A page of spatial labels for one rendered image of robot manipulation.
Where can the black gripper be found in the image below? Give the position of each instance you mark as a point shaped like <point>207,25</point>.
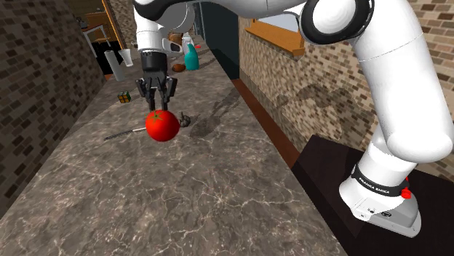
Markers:
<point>153,64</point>

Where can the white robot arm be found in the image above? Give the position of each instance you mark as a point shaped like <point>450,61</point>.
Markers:
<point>393,81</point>

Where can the red tomato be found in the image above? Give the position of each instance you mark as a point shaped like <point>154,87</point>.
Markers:
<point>162,126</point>

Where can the brown oval lump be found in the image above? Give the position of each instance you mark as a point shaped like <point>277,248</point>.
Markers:
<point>179,67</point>

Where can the coloured puzzle cube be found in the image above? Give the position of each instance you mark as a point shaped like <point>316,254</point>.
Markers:
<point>124,97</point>

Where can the small grey figure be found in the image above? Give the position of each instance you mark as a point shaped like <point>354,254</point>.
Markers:
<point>184,121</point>

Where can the teal spray bottle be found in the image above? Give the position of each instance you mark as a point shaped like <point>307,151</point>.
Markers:
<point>191,58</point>

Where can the white cup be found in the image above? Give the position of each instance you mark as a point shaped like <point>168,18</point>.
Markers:
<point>127,57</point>

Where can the white paper towel roll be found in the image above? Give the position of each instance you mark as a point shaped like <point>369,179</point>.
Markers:
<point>114,66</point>

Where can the brown round thing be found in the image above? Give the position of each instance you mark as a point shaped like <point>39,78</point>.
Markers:
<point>175,37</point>

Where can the white bottle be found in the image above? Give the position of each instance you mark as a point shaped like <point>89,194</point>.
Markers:
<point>187,39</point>

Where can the wooden table with white legs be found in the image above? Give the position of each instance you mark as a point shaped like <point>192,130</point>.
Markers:
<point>96,20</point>

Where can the wooden-framed window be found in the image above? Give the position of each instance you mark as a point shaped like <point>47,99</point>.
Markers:
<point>280,39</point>

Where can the dark robot stand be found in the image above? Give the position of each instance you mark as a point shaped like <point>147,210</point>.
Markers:
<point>321,170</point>

